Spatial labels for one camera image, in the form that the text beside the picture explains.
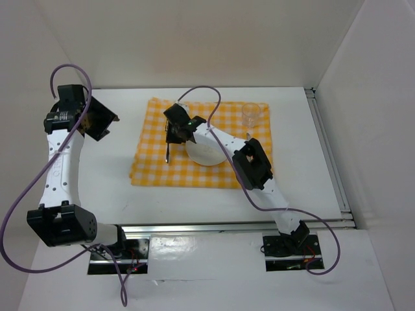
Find silver fork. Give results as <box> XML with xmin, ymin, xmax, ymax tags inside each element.
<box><xmin>165</xmin><ymin>143</ymin><xmax>170</xmax><ymax>164</ymax></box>

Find purple cable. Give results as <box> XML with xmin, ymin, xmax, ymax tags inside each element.
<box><xmin>0</xmin><ymin>63</ymin><xmax>129</xmax><ymax>307</ymax></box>
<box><xmin>176</xmin><ymin>86</ymin><xmax>341</xmax><ymax>275</ymax></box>

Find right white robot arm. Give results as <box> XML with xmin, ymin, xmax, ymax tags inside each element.
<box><xmin>163</xmin><ymin>103</ymin><xmax>309</xmax><ymax>254</ymax></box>

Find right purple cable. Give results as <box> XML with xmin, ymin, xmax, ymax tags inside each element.
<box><xmin>176</xmin><ymin>86</ymin><xmax>341</xmax><ymax>275</ymax></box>

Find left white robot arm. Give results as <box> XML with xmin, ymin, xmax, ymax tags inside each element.
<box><xmin>27</xmin><ymin>84</ymin><xmax>128</xmax><ymax>259</ymax></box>

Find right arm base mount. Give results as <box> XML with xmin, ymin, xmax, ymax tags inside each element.
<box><xmin>260</xmin><ymin>235</ymin><xmax>325</xmax><ymax>271</ymax></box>

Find yellow white checkered cloth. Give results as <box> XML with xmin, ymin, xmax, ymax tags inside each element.
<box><xmin>130</xmin><ymin>97</ymin><xmax>272</xmax><ymax>189</ymax></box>

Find cream round plate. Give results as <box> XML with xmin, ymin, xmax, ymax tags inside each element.
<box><xmin>185</xmin><ymin>133</ymin><xmax>226</xmax><ymax>167</ymax></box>

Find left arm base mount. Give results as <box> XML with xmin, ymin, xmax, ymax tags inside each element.
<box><xmin>87</xmin><ymin>236</ymin><xmax>150</xmax><ymax>275</ymax></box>

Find clear plastic cup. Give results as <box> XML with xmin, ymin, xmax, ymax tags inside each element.
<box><xmin>241</xmin><ymin>102</ymin><xmax>261</xmax><ymax>128</ymax></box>

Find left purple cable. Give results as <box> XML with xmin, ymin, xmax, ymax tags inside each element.
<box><xmin>0</xmin><ymin>63</ymin><xmax>129</xmax><ymax>307</ymax></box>

